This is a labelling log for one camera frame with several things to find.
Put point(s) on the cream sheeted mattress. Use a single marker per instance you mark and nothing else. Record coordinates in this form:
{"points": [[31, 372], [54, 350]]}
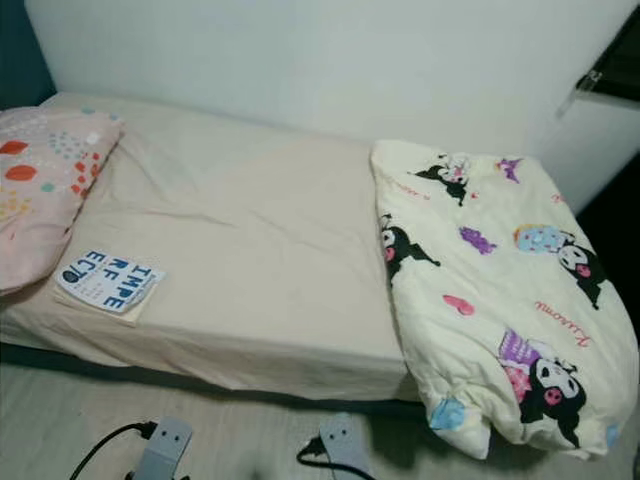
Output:
{"points": [[240, 250]]}

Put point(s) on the clear blind wand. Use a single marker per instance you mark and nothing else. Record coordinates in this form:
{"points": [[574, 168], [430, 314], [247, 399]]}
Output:
{"points": [[582, 92]]}

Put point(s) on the white book blue lettering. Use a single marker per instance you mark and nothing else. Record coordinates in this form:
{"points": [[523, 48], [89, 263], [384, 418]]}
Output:
{"points": [[110, 282]]}

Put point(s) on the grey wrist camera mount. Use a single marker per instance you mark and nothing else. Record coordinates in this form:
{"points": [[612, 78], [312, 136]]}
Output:
{"points": [[345, 448], [163, 450]]}

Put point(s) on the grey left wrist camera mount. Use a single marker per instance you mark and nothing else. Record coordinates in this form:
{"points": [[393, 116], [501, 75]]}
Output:
{"points": [[163, 450]]}

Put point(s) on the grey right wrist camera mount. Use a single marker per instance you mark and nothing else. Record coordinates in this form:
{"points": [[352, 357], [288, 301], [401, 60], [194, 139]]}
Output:
{"points": [[345, 448]]}

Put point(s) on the cream cartoon print duvet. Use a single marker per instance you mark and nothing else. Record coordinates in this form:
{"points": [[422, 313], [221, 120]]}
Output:
{"points": [[500, 300]]}

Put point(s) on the pink strawberry print pillow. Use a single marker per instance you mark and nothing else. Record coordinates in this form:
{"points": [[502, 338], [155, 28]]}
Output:
{"points": [[50, 195]]}

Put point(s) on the dark window blind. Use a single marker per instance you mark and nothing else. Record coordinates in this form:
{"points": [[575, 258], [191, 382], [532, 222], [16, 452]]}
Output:
{"points": [[620, 65]]}

